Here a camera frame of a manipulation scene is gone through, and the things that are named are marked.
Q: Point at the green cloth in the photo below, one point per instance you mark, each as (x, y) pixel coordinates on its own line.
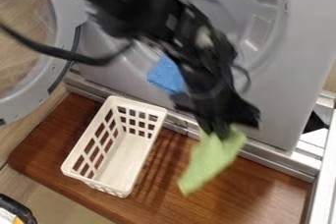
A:
(210, 160)

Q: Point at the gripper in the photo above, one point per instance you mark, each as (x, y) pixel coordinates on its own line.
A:
(221, 100)

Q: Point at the washing machine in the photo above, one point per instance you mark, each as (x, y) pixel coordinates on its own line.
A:
(280, 54)

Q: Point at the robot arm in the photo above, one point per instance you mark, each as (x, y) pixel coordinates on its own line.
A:
(127, 2)

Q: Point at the blue cloth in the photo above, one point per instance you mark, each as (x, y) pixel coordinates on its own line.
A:
(167, 75)

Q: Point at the white basket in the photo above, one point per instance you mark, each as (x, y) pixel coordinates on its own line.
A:
(114, 149)

